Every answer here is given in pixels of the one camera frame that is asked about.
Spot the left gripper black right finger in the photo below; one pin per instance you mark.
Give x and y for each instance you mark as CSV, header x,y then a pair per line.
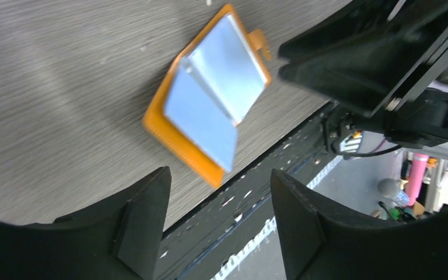
x,y
323,239

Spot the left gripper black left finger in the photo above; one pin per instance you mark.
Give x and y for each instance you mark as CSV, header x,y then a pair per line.
x,y
115,238

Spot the pink bottle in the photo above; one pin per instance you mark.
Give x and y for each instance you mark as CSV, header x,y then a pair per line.
x,y
416,176

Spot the orange card holder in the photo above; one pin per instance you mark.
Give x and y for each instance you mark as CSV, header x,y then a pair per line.
x,y
167,134

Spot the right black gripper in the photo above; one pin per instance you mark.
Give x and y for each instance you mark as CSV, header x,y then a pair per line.
x,y
395,90

